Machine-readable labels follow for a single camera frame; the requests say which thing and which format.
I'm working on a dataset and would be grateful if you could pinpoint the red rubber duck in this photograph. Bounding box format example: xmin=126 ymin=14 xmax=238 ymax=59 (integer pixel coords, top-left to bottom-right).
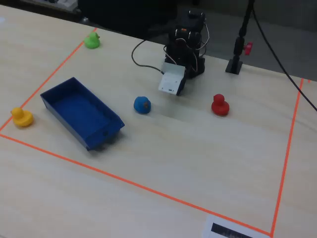
xmin=211 ymin=93 xmax=230 ymax=117

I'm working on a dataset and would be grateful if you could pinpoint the black camera stand red knob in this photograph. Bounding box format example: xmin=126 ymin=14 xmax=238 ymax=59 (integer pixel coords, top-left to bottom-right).
xmin=225 ymin=0 xmax=256 ymax=75

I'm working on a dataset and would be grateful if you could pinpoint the black stand cable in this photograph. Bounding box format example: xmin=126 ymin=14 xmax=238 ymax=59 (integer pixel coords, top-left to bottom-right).
xmin=251 ymin=6 xmax=317 ymax=112

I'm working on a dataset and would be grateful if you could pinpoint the blue rubber duck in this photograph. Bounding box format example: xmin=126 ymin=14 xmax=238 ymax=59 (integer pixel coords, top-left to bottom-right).
xmin=133 ymin=96 xmax=152 ymax=115

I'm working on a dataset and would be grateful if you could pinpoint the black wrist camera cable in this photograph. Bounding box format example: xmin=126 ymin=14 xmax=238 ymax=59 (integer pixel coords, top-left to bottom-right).
xmin=131 ymin=39 xmax=164 ymax=74

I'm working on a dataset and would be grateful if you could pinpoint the green rubber duck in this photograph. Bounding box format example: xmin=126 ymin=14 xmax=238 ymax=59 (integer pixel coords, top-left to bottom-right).
xmin=83 ymin=32 xmax=101 ymax=50

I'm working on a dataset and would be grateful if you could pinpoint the blue plastic box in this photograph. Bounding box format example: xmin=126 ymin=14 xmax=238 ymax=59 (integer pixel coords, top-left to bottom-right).
xmin=40 ymin=76 xmax=125 ymax=151

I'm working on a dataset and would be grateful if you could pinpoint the yellow rubber duck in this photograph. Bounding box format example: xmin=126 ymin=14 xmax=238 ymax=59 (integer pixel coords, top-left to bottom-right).
xmin=10 ymin=107 xmax=34 ymax=128

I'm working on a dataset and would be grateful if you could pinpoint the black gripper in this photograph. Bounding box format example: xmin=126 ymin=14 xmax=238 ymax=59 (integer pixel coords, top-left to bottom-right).
xmin=176 ymin=73 xmax=188 ymax=96

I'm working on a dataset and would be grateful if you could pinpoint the orange tape strip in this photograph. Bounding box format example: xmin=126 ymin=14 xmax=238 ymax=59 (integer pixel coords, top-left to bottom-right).
xmin=269 ymin=78 xmax=305 ymax=238
xmin=0 ymin=133 xmax=272 ymax=236
xmin=0 ymin=27 xmax=98 ymax=132

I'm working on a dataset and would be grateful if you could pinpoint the white paper with black bar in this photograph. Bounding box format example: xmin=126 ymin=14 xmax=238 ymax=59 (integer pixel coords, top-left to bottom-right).
xmin=202 ymin=215 xmax=271 ymax=238

